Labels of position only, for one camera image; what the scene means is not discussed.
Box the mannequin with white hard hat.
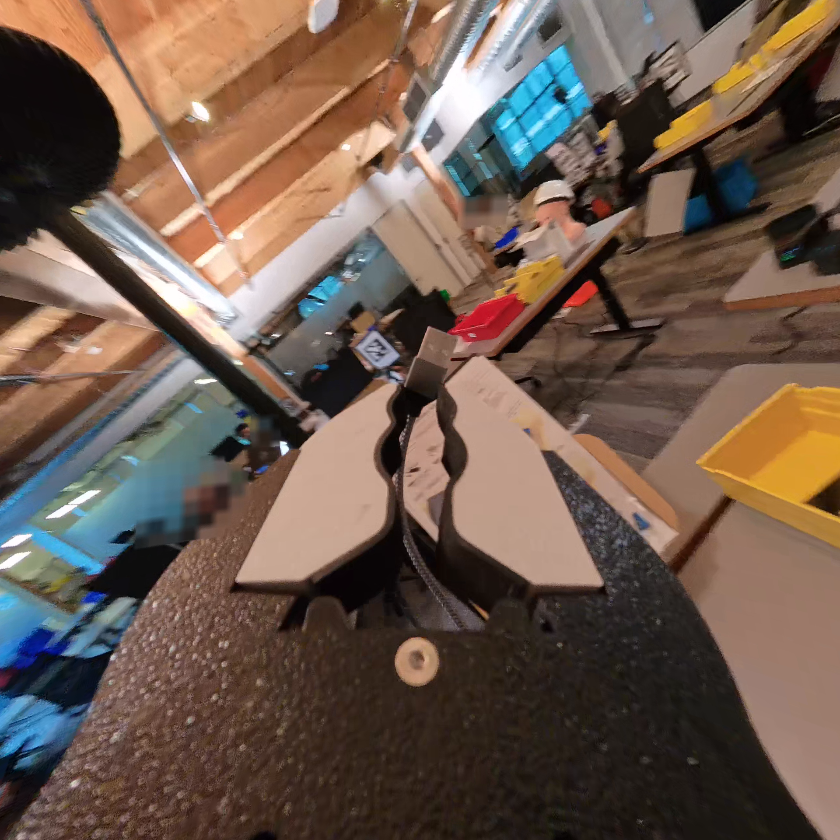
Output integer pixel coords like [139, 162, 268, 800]
[525, 179, 588, 242]

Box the black white tag sign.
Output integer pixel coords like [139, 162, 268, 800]
[354, 328, 401, 371]

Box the red plastic bin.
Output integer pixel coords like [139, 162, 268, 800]
[448, 293, 526, 343]

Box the black device green display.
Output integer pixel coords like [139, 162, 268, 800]
[766, 205, 840, 277]

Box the grey braided usb cable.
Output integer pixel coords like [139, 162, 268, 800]
[392, 326, 488, 632]

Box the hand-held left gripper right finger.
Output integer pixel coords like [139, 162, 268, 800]
[435, 386, 606, 616]

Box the small yellow bin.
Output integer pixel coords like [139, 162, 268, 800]
[712, 61, 756, 95]
[761, 0, 836, 55]
[495, 256, 567, 304]
[654, 98, 715, 151]

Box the blue plastic crate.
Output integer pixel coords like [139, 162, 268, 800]
[682, 157, 760, 235]

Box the black steel column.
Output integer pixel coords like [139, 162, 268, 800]
[46, 210, 311, 448]

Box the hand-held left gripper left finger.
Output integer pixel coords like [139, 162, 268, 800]
[233, 383, 403, 614]

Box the printed instruction sheet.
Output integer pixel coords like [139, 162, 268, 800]
[402, 356, 678, 553]

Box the yellow plastic bin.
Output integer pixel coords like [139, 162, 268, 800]
[697, 384, 840, 549]

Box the dark fuzzy round object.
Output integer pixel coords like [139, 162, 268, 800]
[0, 26, 122, 253]

